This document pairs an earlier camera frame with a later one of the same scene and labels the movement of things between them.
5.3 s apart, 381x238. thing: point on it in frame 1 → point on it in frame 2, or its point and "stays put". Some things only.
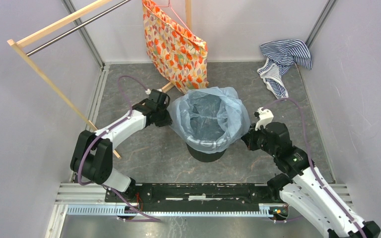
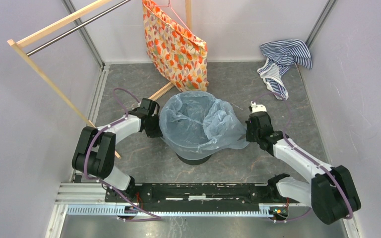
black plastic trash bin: (202, 156) → (194, 162)
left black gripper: (166, 121) → (157, 133)
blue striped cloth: (283, 54) stays put
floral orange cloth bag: (179, 55) stays put
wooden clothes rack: (17, 42) stays put
